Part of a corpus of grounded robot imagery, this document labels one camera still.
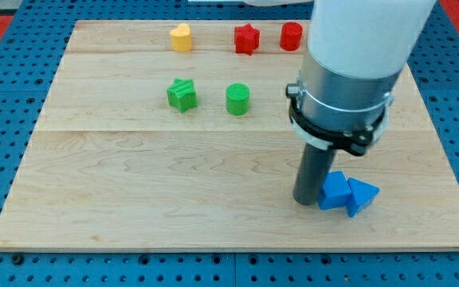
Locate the blue triangle block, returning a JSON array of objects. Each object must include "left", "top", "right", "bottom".
[{"left": 346, "top": 178, "right": 380, "bottom": 218}]

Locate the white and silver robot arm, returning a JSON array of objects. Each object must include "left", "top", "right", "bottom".
[{"left": 287, "top": 0, "right": 435, "bottom": 156}]

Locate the light wooden board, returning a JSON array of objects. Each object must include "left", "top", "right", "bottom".
[{"left": 0, "top": 20, "right": 459, "bottom": 253}]

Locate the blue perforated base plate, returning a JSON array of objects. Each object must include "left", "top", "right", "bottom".
[{"left": 0, "top": 0, "right": 459, "bottom": 286}]

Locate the red cylinder block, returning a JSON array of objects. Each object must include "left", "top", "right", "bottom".
[{"left": 280, "top": 22, "right": 304, "bottom": 51}]

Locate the green cylinder block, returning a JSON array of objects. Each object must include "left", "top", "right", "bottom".
[{"left": 226, "top": 83, "right": 250, "bottom": 116}]

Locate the yellow heart block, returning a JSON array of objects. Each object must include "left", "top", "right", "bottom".
[{"left": 170, "top": 23, "right": 193, "bottom": 52}]

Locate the red star block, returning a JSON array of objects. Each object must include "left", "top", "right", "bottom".
[{"left": 233, "top": 23, "right": 260, "bottom": 55}]

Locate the green star block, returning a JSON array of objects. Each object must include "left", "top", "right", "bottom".
[{"left": 167, "top": 78, "right": 198, "bottom": 113}]

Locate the blue cube block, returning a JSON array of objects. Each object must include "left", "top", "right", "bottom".
[{"left": 318, "top": 171, "right": 351, "bottom": 210}]

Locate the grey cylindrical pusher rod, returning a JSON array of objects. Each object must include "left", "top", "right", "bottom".
[{"left": 292, "top": 143, "right": 336, "bottom": 206}]

